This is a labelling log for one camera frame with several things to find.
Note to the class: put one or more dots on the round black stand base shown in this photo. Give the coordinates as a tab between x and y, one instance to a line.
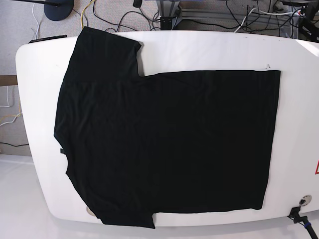
57	10

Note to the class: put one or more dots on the aluminium frame post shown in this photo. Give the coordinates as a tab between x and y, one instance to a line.
170	13

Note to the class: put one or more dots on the black flat bar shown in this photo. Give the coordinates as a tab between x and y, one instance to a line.
47	38

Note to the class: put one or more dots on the black T-shirt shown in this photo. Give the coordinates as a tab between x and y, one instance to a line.
178	142

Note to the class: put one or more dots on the red warning sticker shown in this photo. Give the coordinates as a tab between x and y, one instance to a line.
317	169

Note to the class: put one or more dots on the black cable clamp plug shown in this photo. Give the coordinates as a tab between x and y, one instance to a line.
303	220

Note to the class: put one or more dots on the round table grommet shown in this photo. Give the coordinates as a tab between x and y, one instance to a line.
90	212
305	200

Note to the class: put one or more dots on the round table grommet right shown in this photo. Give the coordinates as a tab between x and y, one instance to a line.
305	200

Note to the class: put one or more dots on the round table grommet left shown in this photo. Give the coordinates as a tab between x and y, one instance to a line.
90	212

